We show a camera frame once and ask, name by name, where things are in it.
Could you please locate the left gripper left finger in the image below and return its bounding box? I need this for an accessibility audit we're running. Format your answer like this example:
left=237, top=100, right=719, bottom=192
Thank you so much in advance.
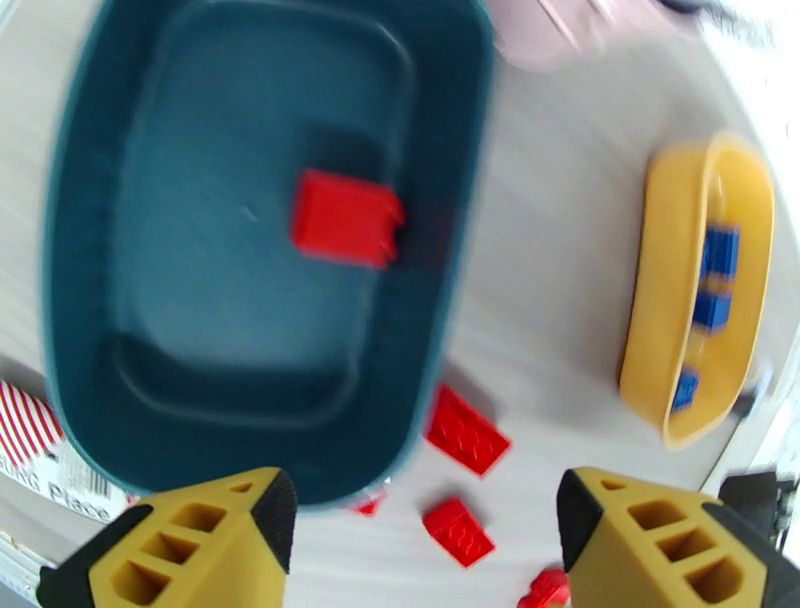
left=36, top=466, right=299, bottom=608

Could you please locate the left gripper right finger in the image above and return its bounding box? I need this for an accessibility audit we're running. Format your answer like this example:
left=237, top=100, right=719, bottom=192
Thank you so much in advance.
left=556, top=466, right=800, bottom=608

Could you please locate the blue lego brick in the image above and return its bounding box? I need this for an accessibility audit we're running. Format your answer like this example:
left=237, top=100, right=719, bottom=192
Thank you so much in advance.
left=669, top=368, right=701, bottom=414
left=699, top=224, right=742, bottom=279
left=692, top=290, right=733, bottom=333

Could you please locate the red lego brick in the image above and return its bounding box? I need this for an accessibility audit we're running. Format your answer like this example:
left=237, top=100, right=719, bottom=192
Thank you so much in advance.
left=290, top=168, right=406, bottom=271
left=422, top=496, right=497, bottom=569
left=517, top=567, right=571, bottom=608
left=424, top=382, right=514, bottom=478
left=346, top=490, right=389, bottom=519

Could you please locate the red white striped box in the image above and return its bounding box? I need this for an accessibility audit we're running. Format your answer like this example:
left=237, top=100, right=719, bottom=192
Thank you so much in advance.
left=0, top=377, right=142, bottom=526

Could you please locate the yellow plastic bin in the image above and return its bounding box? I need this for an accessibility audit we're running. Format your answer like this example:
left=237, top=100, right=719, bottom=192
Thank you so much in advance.
left=618, top=131, right=776, bottom=453

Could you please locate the teal plastic bin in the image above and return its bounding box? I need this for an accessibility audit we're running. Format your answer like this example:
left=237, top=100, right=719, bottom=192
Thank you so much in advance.
left=40, top=0, right=498, bottom=511

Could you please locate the pink metal cup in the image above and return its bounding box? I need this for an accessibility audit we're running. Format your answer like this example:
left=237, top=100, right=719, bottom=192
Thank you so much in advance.
left=493, top=0, right=701, bottom=73

